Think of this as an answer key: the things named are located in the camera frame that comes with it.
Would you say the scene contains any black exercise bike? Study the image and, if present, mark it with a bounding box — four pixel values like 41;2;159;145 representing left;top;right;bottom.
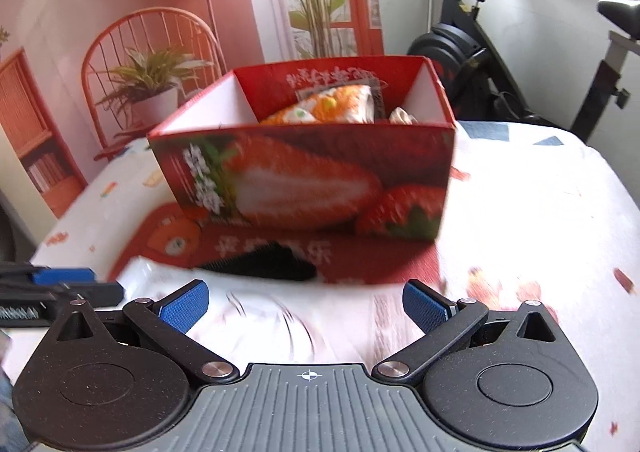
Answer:
407;0;640;143

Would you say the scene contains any red strawberry cardboard box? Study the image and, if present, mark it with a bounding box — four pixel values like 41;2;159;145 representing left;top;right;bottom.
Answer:
147;54;457;240

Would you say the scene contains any red cartoon printed bag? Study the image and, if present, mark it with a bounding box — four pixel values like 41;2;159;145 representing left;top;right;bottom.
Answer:
116;204;441;285

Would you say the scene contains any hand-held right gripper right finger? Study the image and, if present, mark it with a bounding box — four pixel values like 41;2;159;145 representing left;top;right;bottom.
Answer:
372;279;568;385

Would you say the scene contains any black ribbed cloth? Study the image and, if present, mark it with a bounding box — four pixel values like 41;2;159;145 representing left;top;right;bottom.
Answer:
194;241;318;283

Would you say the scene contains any white plastic cloth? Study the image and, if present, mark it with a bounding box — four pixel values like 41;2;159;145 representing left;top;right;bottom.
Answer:
112;256;406;368

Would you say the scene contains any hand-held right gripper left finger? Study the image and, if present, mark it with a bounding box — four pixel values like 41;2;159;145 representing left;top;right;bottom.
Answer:
47;280;240;383

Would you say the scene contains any orange floral cloth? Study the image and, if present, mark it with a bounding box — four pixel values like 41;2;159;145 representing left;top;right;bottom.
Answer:
260;84;376;125

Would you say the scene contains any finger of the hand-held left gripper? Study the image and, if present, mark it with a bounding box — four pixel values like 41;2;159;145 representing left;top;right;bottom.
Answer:
0;262;97;285
0;282;124;308

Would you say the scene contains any wall poster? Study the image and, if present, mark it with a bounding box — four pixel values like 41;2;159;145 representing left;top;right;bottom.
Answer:
0;0;386;218

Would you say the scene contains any small white cloth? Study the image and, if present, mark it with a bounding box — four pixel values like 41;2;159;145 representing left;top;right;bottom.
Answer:
389;106;420;125

